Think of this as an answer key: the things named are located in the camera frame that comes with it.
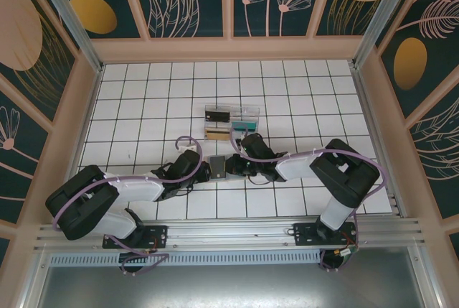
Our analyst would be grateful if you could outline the grey card with gold lines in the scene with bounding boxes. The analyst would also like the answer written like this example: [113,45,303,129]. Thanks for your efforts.
[209,156,227,179]

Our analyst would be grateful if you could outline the teal card in organizer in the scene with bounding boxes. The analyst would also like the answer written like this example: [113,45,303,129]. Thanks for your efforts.
[231,121,257,133]

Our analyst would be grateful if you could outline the gold card with black stripe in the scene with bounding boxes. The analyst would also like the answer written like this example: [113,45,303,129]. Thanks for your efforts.
[204,129,230,141]

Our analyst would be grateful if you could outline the clear acrylic card organizer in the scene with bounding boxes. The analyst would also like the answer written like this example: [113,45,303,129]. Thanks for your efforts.
[203,103,261,142]

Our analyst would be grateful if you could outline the grey metal panel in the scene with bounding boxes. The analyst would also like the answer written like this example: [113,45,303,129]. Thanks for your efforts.
[21,250,442,308]

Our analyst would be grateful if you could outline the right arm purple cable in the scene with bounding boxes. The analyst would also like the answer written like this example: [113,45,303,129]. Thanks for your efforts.
[230,126,390,274]

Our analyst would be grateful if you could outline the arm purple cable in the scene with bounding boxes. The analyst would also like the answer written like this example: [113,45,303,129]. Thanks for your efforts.
[52,136,204,276]
[230,126,390,274]

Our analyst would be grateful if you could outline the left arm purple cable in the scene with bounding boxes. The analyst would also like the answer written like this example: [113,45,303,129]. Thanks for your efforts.
[52,136,204,276]

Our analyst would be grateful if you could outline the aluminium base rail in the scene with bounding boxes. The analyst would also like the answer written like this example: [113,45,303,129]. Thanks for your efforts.
[34,218,426,251]

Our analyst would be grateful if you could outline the base wires and connector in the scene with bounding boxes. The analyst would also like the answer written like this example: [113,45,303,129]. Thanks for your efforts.
[141,235,161,255]
[335,230,359,262]

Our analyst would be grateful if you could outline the slotted grey cable duct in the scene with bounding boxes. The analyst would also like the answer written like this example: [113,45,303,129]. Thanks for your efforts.
[46,252,323,266]

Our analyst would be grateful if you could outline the aluminium table edge rail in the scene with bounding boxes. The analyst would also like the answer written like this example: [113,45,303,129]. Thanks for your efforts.
[53,65,105,225]
[351,65,405,218]

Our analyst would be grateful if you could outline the aluminium frame post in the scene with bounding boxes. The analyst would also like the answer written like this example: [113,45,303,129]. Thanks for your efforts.
[28,0,105,74]
[351,0,430,70]

